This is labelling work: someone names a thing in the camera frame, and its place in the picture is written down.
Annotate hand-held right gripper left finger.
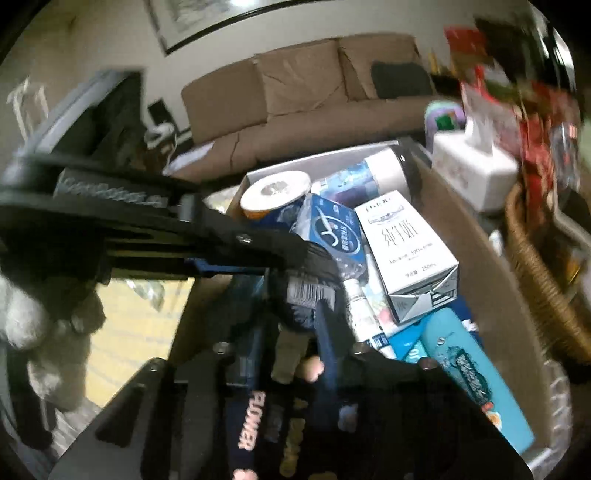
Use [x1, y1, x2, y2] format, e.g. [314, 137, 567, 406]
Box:
[48, 295, 273, 480]

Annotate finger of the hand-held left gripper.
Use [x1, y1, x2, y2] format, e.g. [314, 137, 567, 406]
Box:
[182, 194, 345, 296]
[185, 259, 269, 280]

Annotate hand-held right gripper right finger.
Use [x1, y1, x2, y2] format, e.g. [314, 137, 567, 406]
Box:
[314, 299, 548, 480]

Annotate black printed cloth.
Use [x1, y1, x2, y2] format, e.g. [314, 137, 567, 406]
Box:
[226, 323, 352, 480]

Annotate white brown cardboard box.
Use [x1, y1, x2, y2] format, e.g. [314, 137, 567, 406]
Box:
[166, 136, 573, 467]

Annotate person's left hand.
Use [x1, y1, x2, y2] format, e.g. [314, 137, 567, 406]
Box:
[0, 265, 107, 414]

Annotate small white tube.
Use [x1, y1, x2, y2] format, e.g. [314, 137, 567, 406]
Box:
[342, 277, 398, 361]

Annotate blue printed tissue packet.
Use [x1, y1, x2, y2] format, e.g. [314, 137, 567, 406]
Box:
[288, 194, 365, 278]

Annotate blue printed flat box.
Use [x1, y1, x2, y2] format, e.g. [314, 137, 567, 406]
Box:
[383, 318, 476, 365]

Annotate yellow plaid tablecloth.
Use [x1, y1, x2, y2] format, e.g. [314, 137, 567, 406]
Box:
[85, 277, 197, 409]

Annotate white curved device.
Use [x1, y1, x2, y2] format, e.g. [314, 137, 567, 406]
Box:
[145, 122, 178, 146]

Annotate white paper sheets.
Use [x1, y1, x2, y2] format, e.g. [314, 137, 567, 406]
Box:
[168, 143, 215, 171]

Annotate black speaker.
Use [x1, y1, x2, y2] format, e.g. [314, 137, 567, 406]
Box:
[148, 99, 174, 125]

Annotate white metal rack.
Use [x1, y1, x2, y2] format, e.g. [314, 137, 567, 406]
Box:
[7, 78, 49, 139]

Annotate white milk carton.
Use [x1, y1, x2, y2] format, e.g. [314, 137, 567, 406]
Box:
[353, 189, 460, 326]

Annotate blue white printed bottle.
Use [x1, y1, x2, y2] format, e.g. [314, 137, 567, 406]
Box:
[311, 145, 423, 199]

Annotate brown sofa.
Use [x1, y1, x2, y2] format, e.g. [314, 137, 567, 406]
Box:
[180, 32, 437, 183]

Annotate black framed picture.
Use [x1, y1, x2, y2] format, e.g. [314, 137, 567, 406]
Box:
[145, 0, 287, 56]

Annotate dark cushion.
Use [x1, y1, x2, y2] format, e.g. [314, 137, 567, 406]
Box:
[372, 60, 437, 100]

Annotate purple green container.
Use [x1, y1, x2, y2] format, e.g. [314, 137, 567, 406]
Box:
[422, 102, 465, 139]

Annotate white tissue box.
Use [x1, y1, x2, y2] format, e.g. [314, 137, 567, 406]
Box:
[431, 115, 520, 213]

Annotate wicker basket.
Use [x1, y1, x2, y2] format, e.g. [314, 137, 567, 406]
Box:
[503, 182, 591, 365]

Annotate pile of red foil packets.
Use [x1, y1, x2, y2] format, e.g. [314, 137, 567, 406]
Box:
[443, 25, 583, 222]

